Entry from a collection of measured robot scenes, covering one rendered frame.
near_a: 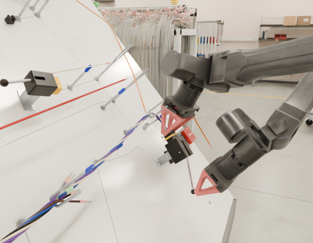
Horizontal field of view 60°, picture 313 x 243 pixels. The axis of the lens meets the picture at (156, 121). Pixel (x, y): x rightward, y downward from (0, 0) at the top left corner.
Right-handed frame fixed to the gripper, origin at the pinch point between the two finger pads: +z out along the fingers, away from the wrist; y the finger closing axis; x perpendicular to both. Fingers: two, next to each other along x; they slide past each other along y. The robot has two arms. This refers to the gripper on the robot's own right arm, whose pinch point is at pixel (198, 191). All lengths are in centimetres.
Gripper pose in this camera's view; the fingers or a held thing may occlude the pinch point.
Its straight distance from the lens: 72.0
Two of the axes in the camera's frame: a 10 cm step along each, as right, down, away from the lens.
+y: -5.0, 1.2, -8.6
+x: 6.2, 7.4, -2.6
